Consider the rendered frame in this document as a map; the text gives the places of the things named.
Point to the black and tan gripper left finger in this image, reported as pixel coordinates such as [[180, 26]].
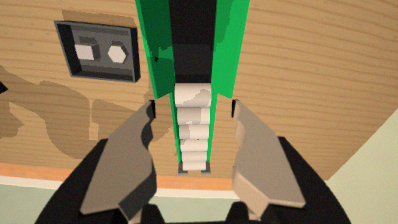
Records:
[[115, 180]]

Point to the cream rectangular block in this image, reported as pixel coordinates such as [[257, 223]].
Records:
[[88, 51]]

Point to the beige cylinder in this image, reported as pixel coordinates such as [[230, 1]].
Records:
[[194, 165], [194, 156], [194, 131], [194, 144], [192, 94], [193, 115]]

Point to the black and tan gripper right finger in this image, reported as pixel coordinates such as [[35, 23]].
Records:
[[274, 180]]

